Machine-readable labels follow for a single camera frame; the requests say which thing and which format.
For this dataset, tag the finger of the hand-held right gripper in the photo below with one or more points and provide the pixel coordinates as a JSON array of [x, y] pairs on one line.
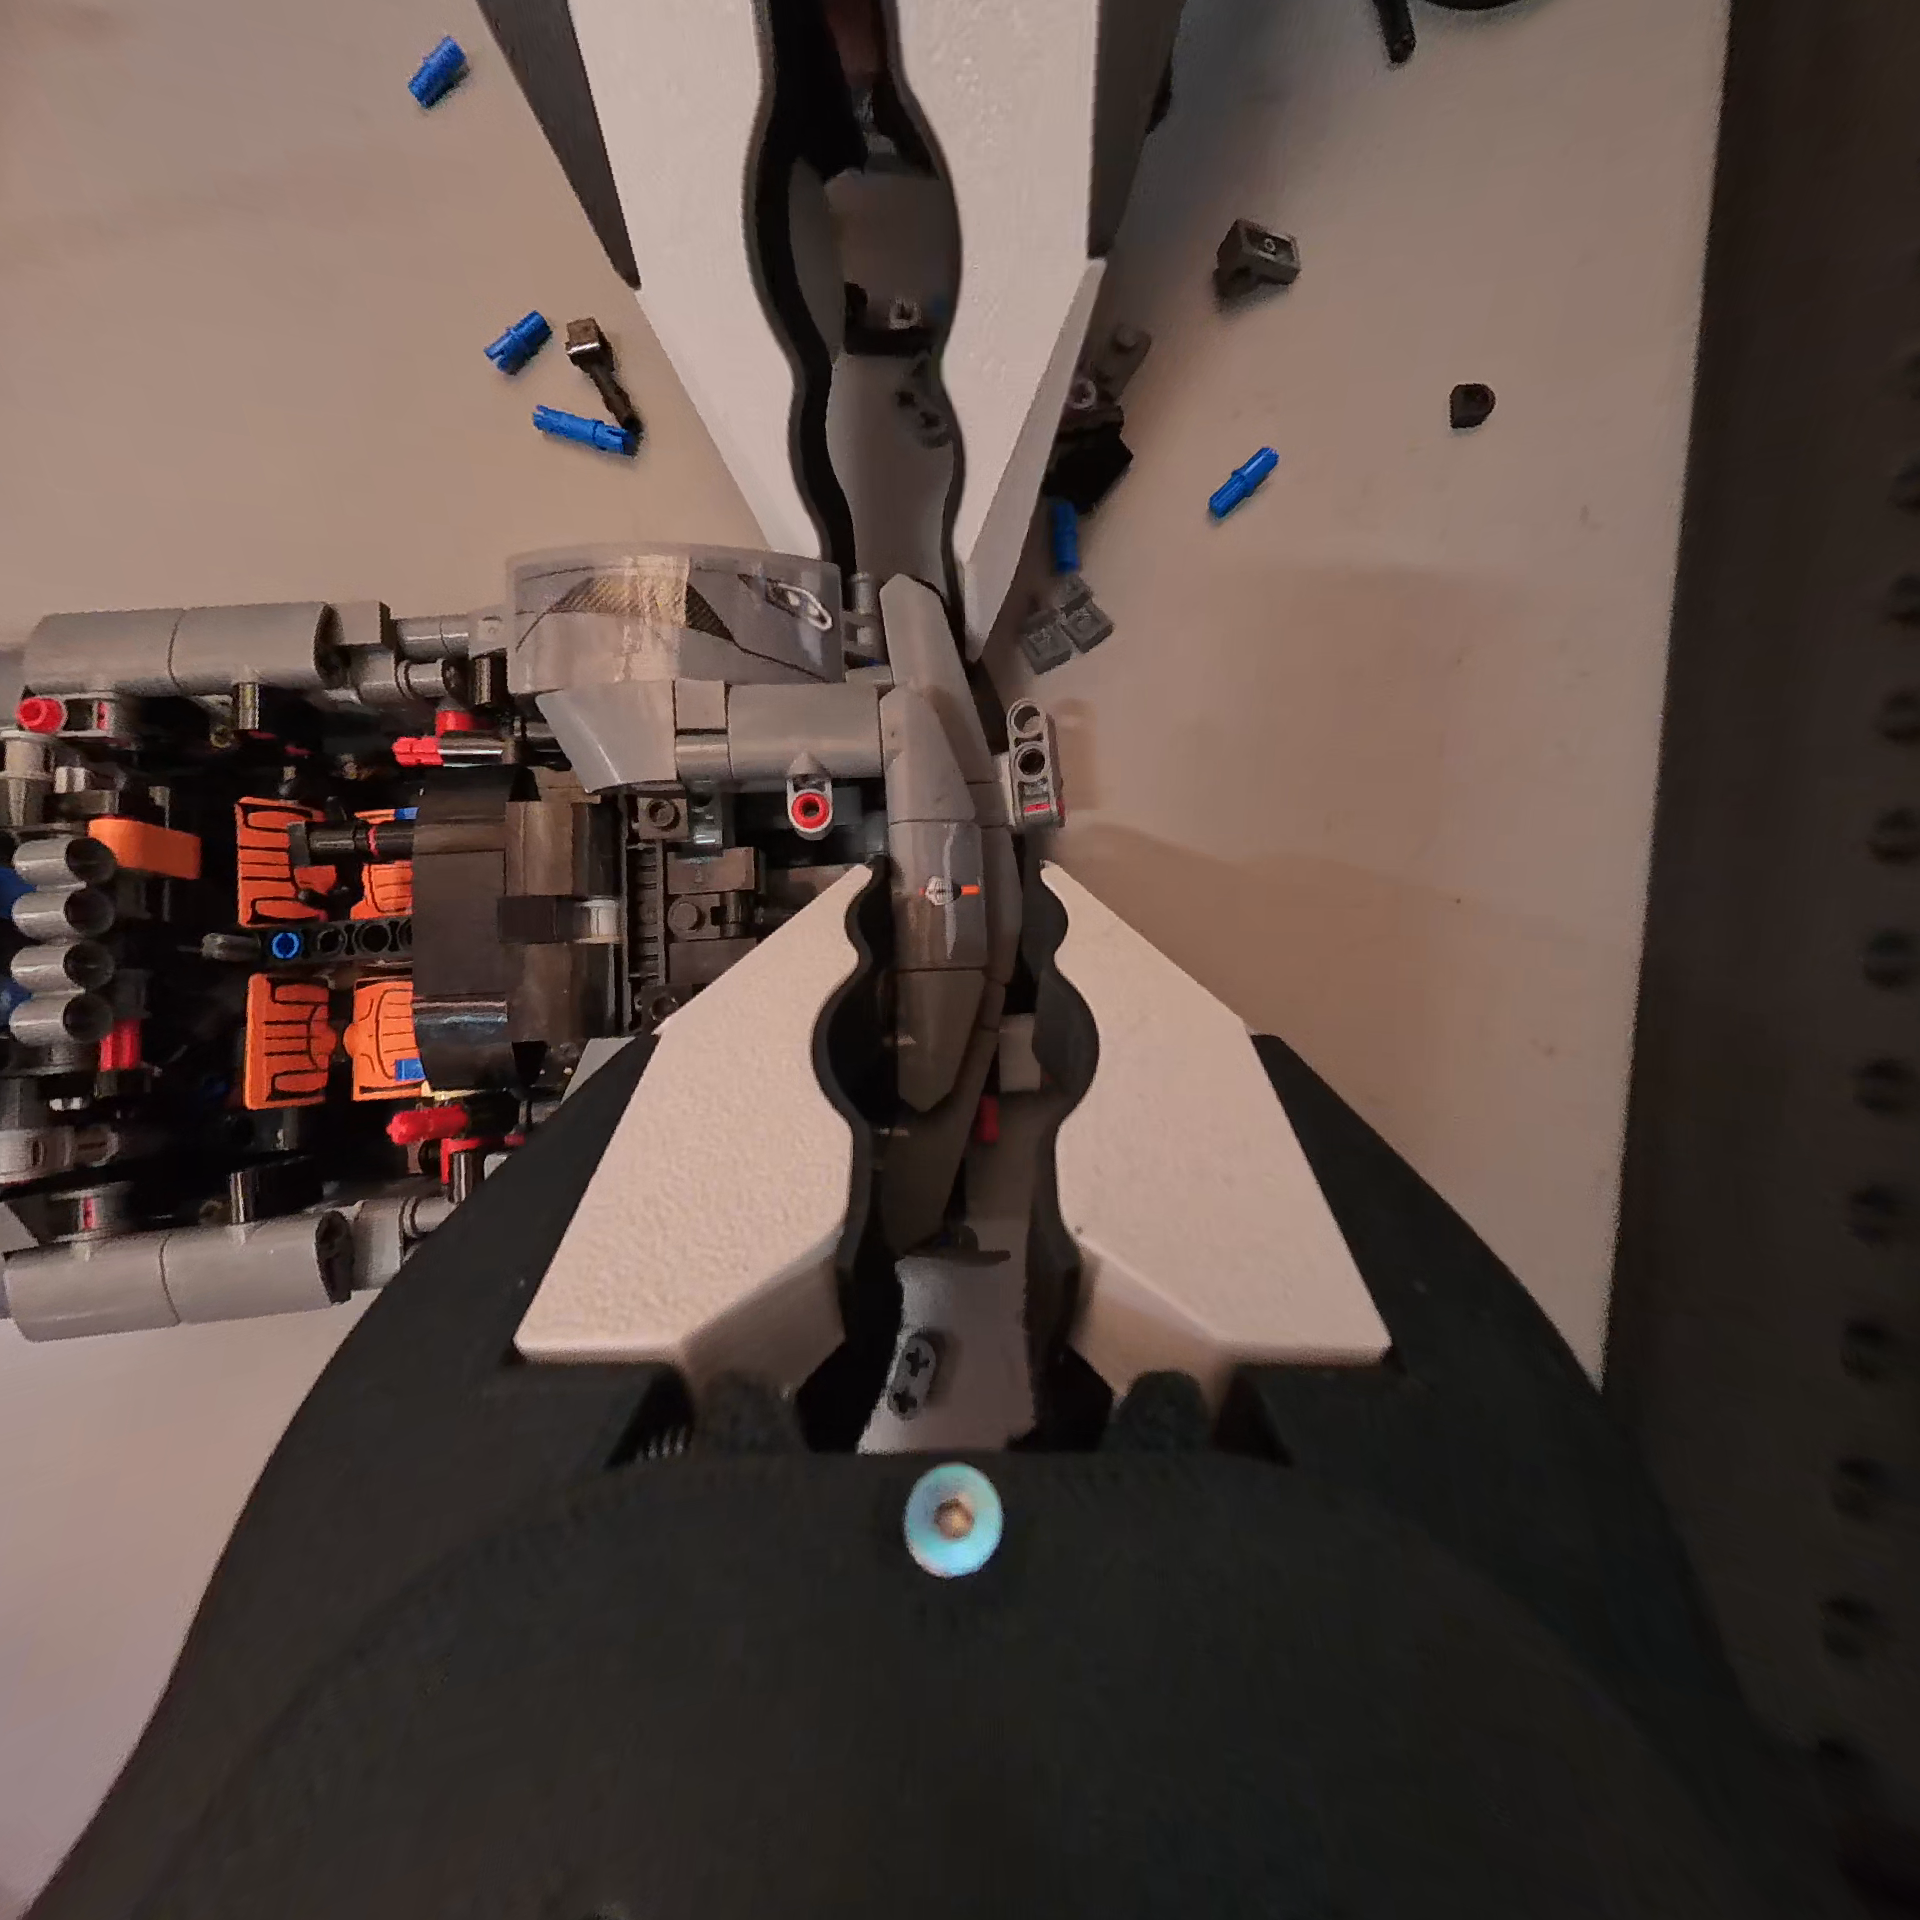
[[677, 150], [1020, 227]]

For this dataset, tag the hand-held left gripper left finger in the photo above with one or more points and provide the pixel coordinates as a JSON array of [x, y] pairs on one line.
[[677, 1201]]

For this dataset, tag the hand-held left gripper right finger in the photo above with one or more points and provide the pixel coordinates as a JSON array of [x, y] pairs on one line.
[[1215, 1201]]

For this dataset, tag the grey lego car model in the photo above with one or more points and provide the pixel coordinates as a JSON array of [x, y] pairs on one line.
[[452, 903]]

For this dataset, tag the black lego pin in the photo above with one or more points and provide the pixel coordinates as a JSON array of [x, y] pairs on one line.
[[1399, 32], [604, 374]]

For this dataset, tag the pile of small lego pieces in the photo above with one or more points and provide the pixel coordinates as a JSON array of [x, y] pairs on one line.
[[1081, 458]]

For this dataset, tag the long blue lego pin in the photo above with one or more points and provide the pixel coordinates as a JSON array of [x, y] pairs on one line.
[[585, 431]]

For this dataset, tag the grey studded slope piece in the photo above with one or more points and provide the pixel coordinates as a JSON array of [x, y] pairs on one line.
[[1258, 259]]

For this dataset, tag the small black rounded brick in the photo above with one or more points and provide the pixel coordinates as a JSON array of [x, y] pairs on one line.
[[1472, 408]]

